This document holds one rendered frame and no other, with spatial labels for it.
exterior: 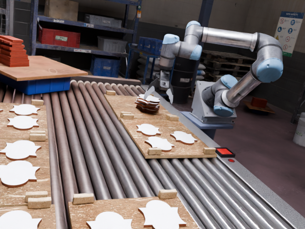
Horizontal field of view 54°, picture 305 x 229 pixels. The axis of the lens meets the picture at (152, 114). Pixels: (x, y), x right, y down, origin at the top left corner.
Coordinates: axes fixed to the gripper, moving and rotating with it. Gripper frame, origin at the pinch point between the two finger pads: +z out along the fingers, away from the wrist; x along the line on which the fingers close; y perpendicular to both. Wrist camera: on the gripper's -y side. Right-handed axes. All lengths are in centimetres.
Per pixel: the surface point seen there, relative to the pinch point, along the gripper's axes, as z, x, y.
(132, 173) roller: 8, 12, -53
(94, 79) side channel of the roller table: 19, 39, 73
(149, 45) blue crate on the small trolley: 40, -22, 341
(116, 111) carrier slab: 11.7, 20.5, 6.7
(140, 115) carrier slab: 11.4, 7.3, 5.5
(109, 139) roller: 9.9, 22.4, -28.2
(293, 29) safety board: -21, -326, 480
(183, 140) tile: 7.0, -11.8, -24.4
